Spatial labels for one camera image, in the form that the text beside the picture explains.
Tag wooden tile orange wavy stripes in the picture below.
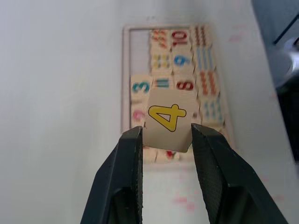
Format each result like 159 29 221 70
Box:
195 70 222 98

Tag wooden tile pink number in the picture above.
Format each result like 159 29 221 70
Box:
129 102 150 129

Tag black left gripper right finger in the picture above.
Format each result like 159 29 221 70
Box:
191 123 289 224

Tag wooden tile red mark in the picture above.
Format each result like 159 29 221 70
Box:
157 149 181 164

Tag wooden tile orange green marks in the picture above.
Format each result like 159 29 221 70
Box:
149 28 172 51

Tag wooden tile three teal bars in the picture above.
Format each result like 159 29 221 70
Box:
151 74 176 91

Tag wooden tile red number 8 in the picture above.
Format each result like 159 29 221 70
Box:
173 74 197 93

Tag wooden tile blue number 9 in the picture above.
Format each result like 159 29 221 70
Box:
171 51 195 75

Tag wooden tile yellow blue marks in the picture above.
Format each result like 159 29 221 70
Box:
150 50 174 75

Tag silver and black robot body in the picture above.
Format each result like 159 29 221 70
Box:
250 0 299 164

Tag wooden tile blue wavy stripes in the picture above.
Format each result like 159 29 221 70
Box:
198 96 227 126

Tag wooden tile yellow number 4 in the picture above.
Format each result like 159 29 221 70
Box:
142 89 199 154

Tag wooden tile red wavy stripes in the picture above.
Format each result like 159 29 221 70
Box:
190 24 213 48

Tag wooden tile light blue stripes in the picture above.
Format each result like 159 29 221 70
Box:
192 46 217 72

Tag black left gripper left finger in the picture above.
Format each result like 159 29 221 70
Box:
80 125 144 224

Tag wooden tile red number 10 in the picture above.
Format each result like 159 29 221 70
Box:
170 29 193 52

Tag wooden number puzzle board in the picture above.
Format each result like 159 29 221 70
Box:
119 22 235 165

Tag wooden tile teal number 3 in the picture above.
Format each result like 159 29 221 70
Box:
129 74 154 104

